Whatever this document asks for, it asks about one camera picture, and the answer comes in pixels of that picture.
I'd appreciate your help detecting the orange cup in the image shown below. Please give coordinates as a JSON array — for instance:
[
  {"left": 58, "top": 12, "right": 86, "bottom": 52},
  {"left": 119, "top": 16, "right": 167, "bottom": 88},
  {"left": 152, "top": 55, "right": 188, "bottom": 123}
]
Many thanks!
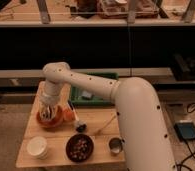
[{"left": 63, "top": 108, "right": 75, "bottom": 122}]

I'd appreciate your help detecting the wooden table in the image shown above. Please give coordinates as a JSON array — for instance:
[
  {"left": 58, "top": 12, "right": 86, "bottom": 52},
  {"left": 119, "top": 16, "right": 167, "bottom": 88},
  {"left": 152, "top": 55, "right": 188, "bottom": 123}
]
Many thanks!
[{"left": 16, "top": 81, "right": 125, "bottom": 168}]

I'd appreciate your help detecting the black cable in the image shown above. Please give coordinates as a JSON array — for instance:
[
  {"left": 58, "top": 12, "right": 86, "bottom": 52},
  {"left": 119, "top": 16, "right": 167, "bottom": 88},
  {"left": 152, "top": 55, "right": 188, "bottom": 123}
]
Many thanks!
[{"left": 176, "top": 79, "right": 195, "bottom": 171}]

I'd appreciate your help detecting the grey block in tray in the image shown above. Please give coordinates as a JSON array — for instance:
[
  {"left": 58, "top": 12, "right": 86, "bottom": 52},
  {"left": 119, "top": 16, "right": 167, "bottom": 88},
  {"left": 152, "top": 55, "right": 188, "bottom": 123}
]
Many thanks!
[{"left": 81, "top": 91, "right": 93, "bottom": 100}]

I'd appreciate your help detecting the small metal cup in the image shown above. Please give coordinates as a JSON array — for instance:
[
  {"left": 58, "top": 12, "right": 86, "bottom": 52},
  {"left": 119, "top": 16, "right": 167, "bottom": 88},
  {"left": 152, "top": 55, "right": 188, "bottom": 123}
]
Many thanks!
[{"left": 108, "top": 137, "right": 123, "bottom": 155}]

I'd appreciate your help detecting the red bowl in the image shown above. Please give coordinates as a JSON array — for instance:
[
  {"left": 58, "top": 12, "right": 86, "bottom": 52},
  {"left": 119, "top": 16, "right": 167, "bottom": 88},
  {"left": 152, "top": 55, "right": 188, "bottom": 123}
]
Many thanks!
[{"left": 36, "top": 106, "right": 63, "bottom": 129}]

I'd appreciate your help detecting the white paper cup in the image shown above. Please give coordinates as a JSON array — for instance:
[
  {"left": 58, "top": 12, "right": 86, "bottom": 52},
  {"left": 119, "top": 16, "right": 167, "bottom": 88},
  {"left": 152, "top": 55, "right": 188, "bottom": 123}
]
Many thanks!
[{"left": 26, "top": 136, "right": 48, "bottom": 159}]

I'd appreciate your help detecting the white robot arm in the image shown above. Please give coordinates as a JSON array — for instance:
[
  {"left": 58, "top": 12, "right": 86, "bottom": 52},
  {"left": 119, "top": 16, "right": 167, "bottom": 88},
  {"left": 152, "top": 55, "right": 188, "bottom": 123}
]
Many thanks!
[{"left": 40, "top": 62, "right": 177, "bottom": 171}]

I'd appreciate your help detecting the blue foot pedal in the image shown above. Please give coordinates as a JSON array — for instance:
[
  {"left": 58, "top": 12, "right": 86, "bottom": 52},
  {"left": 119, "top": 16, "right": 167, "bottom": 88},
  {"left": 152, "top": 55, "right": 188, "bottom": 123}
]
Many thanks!
[{"left": 174, "top": 122, "right": 195, "bottom": 141}]

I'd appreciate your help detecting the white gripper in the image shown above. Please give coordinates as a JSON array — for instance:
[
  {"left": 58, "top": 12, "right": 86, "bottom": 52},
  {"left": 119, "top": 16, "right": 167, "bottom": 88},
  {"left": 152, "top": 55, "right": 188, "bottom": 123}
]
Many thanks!
[{"left": 39, "top": 104, "right": 55, "bottom": 120}]

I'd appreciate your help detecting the dark bowl with nuts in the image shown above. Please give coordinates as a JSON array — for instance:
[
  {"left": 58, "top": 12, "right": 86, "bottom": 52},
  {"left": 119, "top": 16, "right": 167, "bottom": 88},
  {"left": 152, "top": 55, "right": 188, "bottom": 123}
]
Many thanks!
[{"left": 66, "top": 134, "right": 94, "bottom": 162}]

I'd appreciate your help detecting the black and white brush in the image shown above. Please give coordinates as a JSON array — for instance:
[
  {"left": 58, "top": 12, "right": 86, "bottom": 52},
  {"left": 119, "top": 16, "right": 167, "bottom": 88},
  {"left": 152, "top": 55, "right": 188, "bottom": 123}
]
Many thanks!
[{"left": 68, "top": 101, "right": 87, "bottom": 133}]

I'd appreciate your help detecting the wooden shelf with clutter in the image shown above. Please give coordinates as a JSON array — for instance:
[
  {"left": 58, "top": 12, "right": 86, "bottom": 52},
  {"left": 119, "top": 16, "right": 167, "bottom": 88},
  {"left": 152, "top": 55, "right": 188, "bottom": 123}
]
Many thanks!
[{"left": 0, "top": 0, "right": 195, "bottom": 27}]

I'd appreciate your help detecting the wooden spoon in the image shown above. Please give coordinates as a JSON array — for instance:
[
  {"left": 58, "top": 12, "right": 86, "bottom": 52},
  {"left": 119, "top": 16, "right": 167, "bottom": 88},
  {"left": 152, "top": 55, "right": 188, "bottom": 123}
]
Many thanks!
[{"left": 93, "top": 116, "right": 116, "bottom": 135}]

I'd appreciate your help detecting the green plastic tray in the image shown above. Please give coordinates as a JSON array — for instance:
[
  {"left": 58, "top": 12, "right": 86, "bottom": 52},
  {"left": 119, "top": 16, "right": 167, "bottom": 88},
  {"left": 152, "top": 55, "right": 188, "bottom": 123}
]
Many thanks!
[{"left": 69, "top": 72, "right": 119, "bottom": 106}]

